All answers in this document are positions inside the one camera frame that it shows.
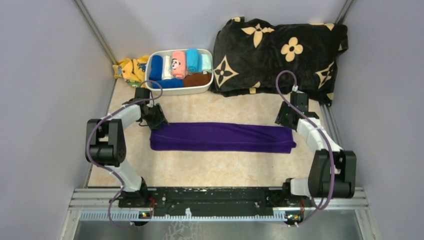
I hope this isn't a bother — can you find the aluminium frame rail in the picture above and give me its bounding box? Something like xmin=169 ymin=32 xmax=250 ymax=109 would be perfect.
xmin=60 ymin=187 xmax=382 ymax=240

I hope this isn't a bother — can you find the pale mint rolled towel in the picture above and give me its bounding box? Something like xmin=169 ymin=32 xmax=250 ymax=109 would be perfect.
xmin=200 ymin=53 xmax=212 ymax=73

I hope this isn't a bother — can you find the white rolled towel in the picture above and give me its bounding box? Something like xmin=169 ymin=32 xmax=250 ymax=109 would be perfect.
xmin=162 ymin=55 xmax=173 ymax=80

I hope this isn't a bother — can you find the dark blue rolled towel lying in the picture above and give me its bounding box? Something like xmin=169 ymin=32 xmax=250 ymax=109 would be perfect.
xmin=151 ymin=78 xmax=184 ymax=89

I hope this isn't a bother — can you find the brown rolled towel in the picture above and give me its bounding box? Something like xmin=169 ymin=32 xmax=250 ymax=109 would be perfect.
xmin=182 ymin=72 xmax=212 ymax=88

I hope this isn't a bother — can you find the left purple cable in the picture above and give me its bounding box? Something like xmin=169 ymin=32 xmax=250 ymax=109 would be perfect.
xmin=85 ymin=79 xmax=164 ymax=230

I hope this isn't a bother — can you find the white plastic bin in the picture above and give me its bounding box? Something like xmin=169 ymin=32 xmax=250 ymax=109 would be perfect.
xmin=145 ymin=48 xmax=214 ymax=96

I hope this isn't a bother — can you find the light blue rolled towel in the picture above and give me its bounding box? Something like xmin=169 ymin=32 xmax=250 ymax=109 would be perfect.
xmin=185 ymin=48 xmax=200 ymax=73

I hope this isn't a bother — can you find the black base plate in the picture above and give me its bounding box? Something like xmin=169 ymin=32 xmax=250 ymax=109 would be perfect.
xmin=117 ymin=187 xmax=312 ymax=217

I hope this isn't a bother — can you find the yellow patterned cloth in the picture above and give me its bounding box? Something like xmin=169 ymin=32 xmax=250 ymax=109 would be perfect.
xmin=112 ymin=55 xmax=150 ymax=88

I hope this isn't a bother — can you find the purple towel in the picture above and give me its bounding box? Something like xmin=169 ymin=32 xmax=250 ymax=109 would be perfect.
xmin=150 ymin=122 xmax=297 ymax=154

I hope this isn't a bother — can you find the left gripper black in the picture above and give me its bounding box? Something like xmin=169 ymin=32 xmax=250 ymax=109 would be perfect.
xmin=142 ymin=103 xmax=170 ymax=131

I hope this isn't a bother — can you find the black floral blanket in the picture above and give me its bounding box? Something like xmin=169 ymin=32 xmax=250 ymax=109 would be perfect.
xmin=209 ymin=17 xmax=349 ymax=106

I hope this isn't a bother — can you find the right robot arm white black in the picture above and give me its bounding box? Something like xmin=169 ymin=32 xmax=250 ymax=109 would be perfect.
xmin=275 ymin=91 xmax=357 ymax=206

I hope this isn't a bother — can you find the pink panda towel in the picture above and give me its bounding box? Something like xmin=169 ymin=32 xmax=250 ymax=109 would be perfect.
xmin=171 ymin=51 xmax=187 ymax=79

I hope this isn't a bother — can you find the dark blue rolled towel upright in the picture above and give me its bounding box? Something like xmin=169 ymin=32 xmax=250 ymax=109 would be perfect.
xmin=148 ymin=55 xmax=163 ymax=81

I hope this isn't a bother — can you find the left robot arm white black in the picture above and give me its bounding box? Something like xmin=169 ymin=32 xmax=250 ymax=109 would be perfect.
xmin=85 ymin=87 xmax=168 ymax=207

